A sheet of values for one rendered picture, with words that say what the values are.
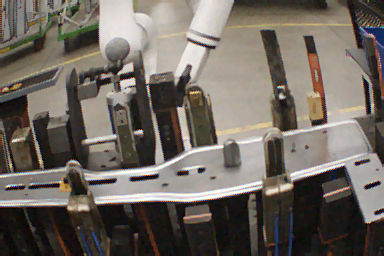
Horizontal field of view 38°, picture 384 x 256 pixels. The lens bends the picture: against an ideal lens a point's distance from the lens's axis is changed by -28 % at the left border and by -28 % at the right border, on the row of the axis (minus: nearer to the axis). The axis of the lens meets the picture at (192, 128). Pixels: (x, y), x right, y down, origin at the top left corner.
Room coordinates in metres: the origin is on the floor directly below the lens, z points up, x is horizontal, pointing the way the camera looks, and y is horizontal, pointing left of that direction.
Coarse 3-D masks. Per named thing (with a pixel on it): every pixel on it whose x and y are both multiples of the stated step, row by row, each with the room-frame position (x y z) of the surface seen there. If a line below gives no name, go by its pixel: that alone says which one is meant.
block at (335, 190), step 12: (336, 180) 1.10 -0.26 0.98; (324, 192) 1.07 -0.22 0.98; (336, 192) 1.05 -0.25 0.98; (348, 192) 1.03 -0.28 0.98; (324, 204) 1.05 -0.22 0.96; (336, 204) 1.02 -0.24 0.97; (348, 204) 1.02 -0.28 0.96; (324, 216) 1.04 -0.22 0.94; (336, 216) 1.02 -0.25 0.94; (348, 216) 1.02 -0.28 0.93; (324, 228) 1.03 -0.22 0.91; (336, 228) 1.02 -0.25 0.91; (348, 228) 1.02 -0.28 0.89; (324, 240) 1.02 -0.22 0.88; (336, 240) 1.03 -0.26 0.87; (324, 252) 1.03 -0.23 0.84; (336, 252) 1.03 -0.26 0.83
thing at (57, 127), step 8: (56, 120) 1.48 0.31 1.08; (64, 120) 1.47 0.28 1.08; (48, 128) 1.44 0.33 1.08; (56, 128) 1.43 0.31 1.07; (64, 128) 1.43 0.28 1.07; (48, 136) 1.44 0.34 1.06; (56, 136) 1.44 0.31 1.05; (64, 136) 1.43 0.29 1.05; (72, 136) 1.48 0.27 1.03; (56, 144) 1.44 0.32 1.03; (64, 144) 1.43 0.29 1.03; (72, 144) 1.47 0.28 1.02; (56, 152) 1.44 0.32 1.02; (64, 152) 1.44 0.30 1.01; (72, 152) 1.44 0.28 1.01; (56, 160) 1.44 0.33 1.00; (64, 160) 1.43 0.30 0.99
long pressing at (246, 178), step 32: (320, 128) 1.34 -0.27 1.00; (352, 128) 1.30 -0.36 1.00; (192, 160) 1.31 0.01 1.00; (256, 160) 1.25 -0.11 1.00; (288, 160) 1.22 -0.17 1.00; (320, 160) 1.18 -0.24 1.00; (0, 192) 1.26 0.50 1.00; (32, 192) 1.24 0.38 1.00; (64, 192) 1.23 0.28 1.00; (96, 192) 1.22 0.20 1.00; (128, 192) 1.21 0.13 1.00; (160, 192) 1.19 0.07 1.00; (192, 192) 1.17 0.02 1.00; (224, 192) 1.15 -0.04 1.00
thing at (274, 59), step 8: (264, 32) 1.39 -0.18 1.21; (272, 32) 1.38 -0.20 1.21; (264, 40) 1.41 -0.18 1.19; (272, 40) 1.38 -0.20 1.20; (264, 48) 1.41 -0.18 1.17; (272, 48) 1.41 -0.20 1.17; (272, 56) 1.41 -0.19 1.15; (280, 56) 1.40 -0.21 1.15; (272, 64) 1.41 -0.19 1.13; (280, 64) 1.40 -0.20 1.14; (272, 72) 1.40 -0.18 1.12; (280, 72) 1.40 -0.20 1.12; (272, 80) 1.39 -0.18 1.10; (280, 80) 1.40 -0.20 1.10; (288, 96) 1.39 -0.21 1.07; (288, 104) 1.39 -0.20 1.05
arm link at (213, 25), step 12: (204, 0) 1.75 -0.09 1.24; (216, 0) 1.73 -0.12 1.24; (228, 0) 1.73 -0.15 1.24; (204, 12) 1.73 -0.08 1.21; (216, 12) 1.73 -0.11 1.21; (228, 12) 1.74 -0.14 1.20; (192, 24) 1.75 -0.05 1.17; (204, 24) 1.72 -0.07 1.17; (216, 24) 1.73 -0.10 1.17; (216, 36) 1.73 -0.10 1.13
